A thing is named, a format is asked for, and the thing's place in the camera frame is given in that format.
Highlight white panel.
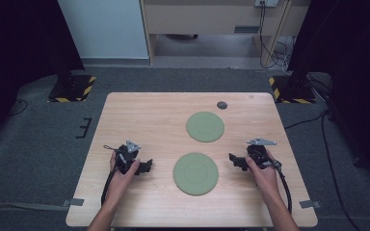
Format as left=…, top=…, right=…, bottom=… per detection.
left=58, top=0, right=150, bottom=60

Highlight grey tape strip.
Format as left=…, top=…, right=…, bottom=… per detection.
left=61, top=197, right=86, bottom=208
left=299, top=199, right=323, bottom=210

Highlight person's left hand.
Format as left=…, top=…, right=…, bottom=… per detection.
left=108, top=151, right=141, bottom=200

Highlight grey power strip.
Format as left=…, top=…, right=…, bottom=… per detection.
left=254, top=0, right=279, bottom=9

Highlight striped black stand base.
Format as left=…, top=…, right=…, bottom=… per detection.
left=268, top=75, right=317, bottom=105
left=47, top=74, right=97, bottom=104

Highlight dark curtain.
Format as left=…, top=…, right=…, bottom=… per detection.
left=287, top=0, right=370, bottom=192
left=0, top=0, right=86, bottom=150

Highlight grey floor cable cover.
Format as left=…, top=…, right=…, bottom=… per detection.
left=0, top=201, right=70, bottom=213

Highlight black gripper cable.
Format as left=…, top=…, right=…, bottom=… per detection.
left=269, top=159, right=293, bottom=216
left=100, top=167, right=119, bottom=208

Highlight thin black floor cable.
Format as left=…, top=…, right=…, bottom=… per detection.
left=7, top=98, right=29, bottom=117

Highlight light wooden desk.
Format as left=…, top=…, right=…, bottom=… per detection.
left=140, top=0, right=312, bottom=67

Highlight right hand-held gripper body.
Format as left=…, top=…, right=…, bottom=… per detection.
left=246, top=138, right=278, bottom=170

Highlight black hanging cables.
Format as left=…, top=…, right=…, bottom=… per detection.
left=258, top=1, right=294, bottom=70

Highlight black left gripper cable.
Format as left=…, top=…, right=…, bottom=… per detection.
left=100, top=167, right=119, bottom=208

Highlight long black floor cable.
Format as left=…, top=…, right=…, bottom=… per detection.
left=283, top=108, right=364, bottom=231

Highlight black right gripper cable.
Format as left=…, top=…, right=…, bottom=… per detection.
left=269, top=159, right=293, bottom=216

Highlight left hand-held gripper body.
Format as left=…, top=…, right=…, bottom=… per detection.
left=115, top=139, right=142, bottom=175

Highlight person's right hand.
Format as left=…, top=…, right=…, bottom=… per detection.
left=245, top=149, right=279, bottom=200

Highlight green round plate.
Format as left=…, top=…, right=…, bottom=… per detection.
left=172, top=152, right=220, bottom=196
left=185, top=111, right=225, bottom=143

